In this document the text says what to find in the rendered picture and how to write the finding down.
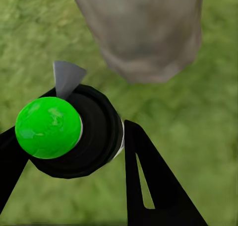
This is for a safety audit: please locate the pesticide atomizer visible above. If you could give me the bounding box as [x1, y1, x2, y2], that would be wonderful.
[15, 60, 125, 179]

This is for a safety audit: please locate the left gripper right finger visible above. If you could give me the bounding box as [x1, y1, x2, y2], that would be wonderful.
[124, 120, 208, 226]

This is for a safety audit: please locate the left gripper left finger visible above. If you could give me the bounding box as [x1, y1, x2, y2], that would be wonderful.
[0, 126, 28, 214]

